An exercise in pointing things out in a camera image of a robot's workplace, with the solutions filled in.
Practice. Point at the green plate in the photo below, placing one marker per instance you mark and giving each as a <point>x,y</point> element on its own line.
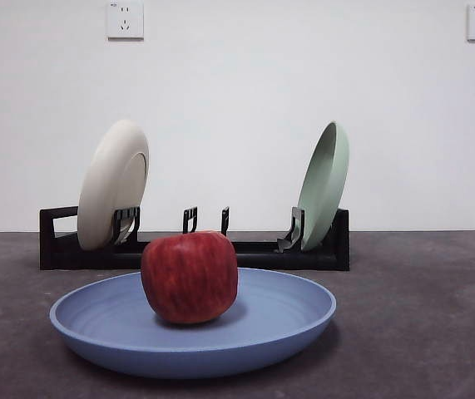
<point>324,187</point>

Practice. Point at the blue plate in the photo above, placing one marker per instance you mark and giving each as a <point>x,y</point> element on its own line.
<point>95,332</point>

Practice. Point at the black plate rack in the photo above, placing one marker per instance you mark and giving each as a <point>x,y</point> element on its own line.
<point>95,259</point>

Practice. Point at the red apple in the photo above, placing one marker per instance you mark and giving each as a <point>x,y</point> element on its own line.
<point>189,278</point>

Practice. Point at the white plate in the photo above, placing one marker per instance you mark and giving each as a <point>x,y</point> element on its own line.
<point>104,187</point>

